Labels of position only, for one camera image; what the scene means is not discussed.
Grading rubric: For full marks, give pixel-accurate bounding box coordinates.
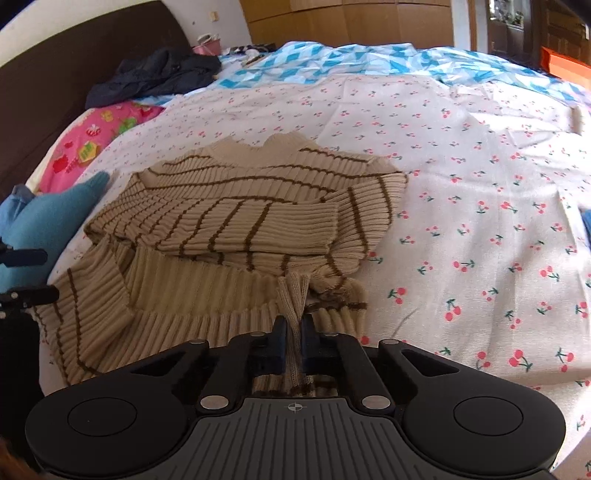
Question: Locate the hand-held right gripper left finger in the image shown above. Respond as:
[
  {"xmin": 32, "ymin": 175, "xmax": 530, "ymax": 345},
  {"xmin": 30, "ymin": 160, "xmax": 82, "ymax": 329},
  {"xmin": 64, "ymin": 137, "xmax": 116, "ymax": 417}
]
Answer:
[{"xmin": 129, "ymin": 316, "xmax": 289, "ymax": 414}]

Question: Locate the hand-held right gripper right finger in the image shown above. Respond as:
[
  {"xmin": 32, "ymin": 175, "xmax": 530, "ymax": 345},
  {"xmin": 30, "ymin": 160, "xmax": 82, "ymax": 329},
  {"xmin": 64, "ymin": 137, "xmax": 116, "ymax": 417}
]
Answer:
[{"xmin": 301, "ymin": 318, "xmax": 467, "ymax": 414}]

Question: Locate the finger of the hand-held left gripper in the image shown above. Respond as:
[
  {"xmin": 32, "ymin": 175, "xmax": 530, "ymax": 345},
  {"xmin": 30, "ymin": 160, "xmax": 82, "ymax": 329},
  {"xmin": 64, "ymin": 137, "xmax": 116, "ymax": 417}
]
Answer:
[
  {"xmin": 0, "ymin": 285, "xmax": 60, "ymax": 309},
  {"xmin": 0, "ymin": 248, "xmax": 48, "ymax": 269}
]

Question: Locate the beige brown striped sweater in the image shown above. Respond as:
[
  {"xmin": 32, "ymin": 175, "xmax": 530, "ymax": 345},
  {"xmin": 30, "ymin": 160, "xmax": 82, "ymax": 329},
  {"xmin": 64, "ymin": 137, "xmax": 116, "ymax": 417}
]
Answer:
[{"xmin": 32, "ymin": 130, "xmax": 409, "ymax": 398}]

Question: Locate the teal knit garment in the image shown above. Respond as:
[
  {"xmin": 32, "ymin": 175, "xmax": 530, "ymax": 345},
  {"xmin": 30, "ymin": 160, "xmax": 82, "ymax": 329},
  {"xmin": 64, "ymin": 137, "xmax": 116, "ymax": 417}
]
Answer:
[{"xmin": 0, "ymin": 171, "xmax": 112, "ymax": 294}]

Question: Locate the blue denim cloth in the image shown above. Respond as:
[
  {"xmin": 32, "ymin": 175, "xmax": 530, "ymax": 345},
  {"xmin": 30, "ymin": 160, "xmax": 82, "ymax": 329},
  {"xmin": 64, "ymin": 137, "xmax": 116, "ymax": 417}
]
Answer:
[{"xmin": 0, "ymin": 184, "xmax": 40, "ymax": 222}]

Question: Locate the pink fruit print pillow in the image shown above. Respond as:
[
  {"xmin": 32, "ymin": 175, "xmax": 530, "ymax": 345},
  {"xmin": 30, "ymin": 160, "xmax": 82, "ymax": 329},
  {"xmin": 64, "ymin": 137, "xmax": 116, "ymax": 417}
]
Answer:
[{"xmin": 25, "ymin": 102, "xmax": 166, "ymax": 195}]

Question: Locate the dark brown headboard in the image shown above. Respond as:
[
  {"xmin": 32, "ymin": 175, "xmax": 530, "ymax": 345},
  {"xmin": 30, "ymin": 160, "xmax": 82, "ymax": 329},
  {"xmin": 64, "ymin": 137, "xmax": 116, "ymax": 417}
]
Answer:
[{"xmin": 0, "ymin": 0, "xmax": 195, "ymax": 197}]

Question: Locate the white cherry print bed sheet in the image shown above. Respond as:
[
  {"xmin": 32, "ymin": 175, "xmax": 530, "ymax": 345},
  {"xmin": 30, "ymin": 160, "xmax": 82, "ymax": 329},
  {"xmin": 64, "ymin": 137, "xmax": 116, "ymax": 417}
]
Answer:
[{"xmin": 39, "ymin": 74, "xmax": 591, "ymax": 472}]

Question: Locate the dark navy jacket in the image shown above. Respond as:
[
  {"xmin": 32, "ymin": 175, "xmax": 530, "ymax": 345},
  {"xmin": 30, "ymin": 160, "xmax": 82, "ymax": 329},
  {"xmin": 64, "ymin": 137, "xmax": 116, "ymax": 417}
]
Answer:
[{"xmin": 85, "ymin": 47, "xmax": 222, "ymax": 110}]

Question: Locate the pink basket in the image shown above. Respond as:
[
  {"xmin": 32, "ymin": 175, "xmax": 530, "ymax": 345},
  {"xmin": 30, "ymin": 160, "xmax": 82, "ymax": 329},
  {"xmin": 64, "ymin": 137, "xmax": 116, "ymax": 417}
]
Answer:
[{"xmin": 191, "ymin": 33, "xmax": 222, "ymax": 56}]

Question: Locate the blue white patterned quilt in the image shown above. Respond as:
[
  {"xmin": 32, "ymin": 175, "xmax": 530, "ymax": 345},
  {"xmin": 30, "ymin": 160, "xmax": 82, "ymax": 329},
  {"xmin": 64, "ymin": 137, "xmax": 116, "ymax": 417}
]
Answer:
[{"xmin": 208, "ymin": 41, "xmax": 591, "ymax": 104}]

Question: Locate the black white patterned cloth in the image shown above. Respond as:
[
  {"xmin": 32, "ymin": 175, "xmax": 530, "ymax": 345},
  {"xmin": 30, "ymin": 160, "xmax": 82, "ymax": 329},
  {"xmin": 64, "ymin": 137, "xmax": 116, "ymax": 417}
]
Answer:
[{"xmin": 228, "ymin": 42, "xmax": 278, "ymax": 58}]

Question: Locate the wooden wardrobe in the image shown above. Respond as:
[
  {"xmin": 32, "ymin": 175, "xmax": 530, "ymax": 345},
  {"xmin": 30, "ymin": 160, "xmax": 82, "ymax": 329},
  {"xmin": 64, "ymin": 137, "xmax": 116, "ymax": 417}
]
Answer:
[{"xmin": 239, "ymin": 0, "xmax": 455, "ymax": 49}]

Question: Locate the dark wood display cabinet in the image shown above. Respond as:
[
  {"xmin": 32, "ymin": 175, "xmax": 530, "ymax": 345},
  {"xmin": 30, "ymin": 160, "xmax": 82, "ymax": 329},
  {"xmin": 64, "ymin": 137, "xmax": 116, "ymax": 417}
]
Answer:
[{"xmin": 487, "ymin": 0, "xmax": 529, "ymax": 56}]

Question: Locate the orange box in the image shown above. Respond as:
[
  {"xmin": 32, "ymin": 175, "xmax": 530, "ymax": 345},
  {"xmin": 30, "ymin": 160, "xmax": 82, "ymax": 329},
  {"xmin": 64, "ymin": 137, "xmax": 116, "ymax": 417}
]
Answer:
[{"xmin": 538, "ymin": 46, "xmax": 591, "ymax": 84}]

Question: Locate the brown wooden door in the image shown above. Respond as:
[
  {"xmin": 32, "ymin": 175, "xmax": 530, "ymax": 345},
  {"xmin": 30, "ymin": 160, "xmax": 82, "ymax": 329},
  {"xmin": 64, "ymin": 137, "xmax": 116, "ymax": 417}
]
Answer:
[{"xmin": 545, "ymin": 0, "xmax": 591, "ymax": 54}]

